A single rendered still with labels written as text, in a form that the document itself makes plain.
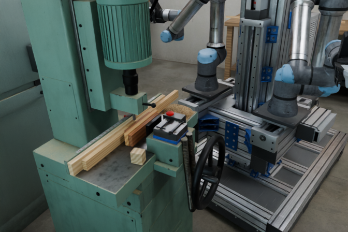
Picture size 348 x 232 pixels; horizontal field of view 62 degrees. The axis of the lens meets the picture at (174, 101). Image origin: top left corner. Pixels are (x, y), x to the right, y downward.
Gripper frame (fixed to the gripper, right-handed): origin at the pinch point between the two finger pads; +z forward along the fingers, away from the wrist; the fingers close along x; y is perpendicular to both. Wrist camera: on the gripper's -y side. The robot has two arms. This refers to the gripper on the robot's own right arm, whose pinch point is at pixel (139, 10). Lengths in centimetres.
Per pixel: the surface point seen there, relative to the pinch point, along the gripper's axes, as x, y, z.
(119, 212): -115, 42, -60
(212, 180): -102, 23, -94
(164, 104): -68, 22, -56
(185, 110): -70, 22, -68
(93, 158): -115, 16, -55
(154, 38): 226, 119, 144
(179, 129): -94, 11, -79
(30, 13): -94, -27, -19
